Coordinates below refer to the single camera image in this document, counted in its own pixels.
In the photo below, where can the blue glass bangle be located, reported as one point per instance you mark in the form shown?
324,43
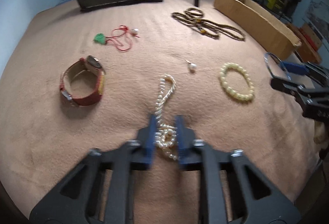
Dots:
271,61

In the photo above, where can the yellow box on rack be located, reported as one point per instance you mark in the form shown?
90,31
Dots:
271,4

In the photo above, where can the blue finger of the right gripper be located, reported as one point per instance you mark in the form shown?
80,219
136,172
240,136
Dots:
304,69
285,86

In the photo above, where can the cardboard box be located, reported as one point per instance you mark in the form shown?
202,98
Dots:
273,35

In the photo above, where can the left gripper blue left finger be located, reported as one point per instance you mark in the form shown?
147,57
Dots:
77,196

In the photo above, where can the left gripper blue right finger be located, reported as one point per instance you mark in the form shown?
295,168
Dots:
253,197

